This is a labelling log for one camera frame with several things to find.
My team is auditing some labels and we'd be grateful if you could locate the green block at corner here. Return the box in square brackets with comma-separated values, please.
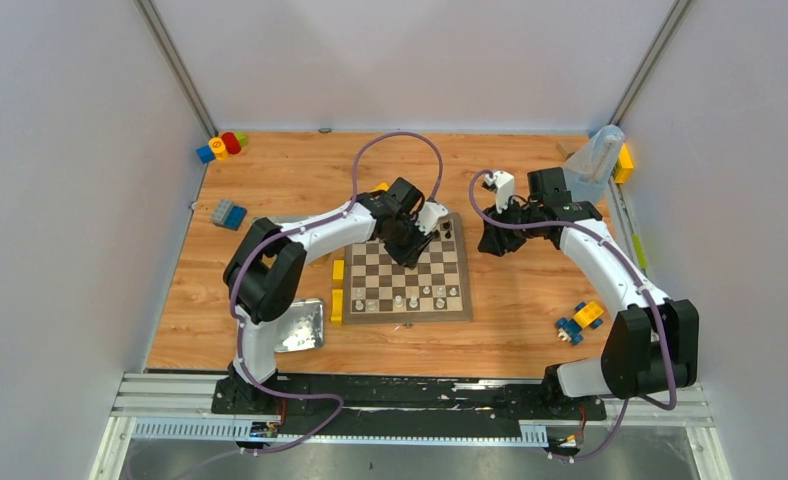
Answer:
[234, 131, 248, 148]

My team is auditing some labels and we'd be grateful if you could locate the blue lego brick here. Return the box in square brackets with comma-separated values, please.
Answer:
[223, 205, 247, 231]

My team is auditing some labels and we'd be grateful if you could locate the silver tin lid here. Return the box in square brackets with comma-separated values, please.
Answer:
[274, 298, 324, 353]

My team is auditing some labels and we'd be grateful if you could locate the red cylinder block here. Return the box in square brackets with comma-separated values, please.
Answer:
[221, 132, 242, 156]

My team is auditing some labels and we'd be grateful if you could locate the wooden chess board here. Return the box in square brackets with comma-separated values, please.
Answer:
[343, 213, 473, 325]

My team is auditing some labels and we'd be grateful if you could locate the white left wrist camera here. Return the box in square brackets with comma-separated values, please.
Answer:
[416, 200, 449, 235]

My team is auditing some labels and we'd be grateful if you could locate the small yellow rectangular block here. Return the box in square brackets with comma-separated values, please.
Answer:
[331, 259, 345, 285]

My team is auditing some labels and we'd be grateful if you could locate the yellow arch block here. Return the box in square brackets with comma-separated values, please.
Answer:
[330, 288, 344, 325]

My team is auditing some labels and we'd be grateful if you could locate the yellow cylinder block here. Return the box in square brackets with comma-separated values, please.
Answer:
[208, 137, 230, 161]

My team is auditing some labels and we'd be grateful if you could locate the clear blue plastic container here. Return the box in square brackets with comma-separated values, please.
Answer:
[562, 125, 625, 204]

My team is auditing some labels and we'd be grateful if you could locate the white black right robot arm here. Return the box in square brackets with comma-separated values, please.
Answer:
[468, 167, 699, 418]

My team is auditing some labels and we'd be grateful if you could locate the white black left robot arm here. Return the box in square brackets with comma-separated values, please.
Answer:
[223, 178, 449, 413]

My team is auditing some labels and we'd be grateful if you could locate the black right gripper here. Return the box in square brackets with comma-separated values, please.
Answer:
[478, 197, 542, 257]

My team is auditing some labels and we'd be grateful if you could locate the gray lego brick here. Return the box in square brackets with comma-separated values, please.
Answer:
[210, 199, 234, 226]

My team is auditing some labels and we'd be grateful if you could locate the blue cube block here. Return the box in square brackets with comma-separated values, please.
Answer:
[196, 145, 216, 164]

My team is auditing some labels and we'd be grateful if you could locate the yellow block at right wall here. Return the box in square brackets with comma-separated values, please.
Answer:
[612, 144, 635, 185]

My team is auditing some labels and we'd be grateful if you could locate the yellow blue toy car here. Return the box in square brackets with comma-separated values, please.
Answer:
[555, 301, 605, 346]

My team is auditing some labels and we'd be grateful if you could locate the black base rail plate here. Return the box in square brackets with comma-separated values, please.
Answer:
[211, 372, 606, 439]

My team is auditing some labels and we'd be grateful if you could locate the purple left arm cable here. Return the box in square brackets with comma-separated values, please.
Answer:
[228, 131, 446, 458]

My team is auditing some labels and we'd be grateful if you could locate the gold tin with white pieces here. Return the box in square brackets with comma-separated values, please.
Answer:
[267, 215, 309, 224]

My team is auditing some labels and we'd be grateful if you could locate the black chess pieces row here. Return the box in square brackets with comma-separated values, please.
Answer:
[434, 219, 455, 241]

